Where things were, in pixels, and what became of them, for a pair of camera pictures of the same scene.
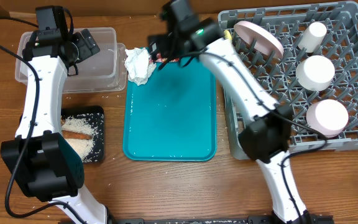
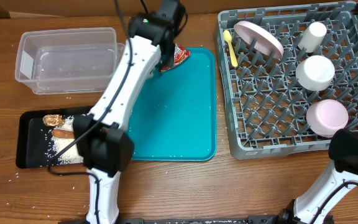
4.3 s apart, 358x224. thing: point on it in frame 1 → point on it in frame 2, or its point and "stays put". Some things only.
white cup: x=312 y=37 stays put
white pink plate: x=265 y=43 stays put
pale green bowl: x=315 y=73 stays put
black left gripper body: x=79 y=47 → x=168 y=58
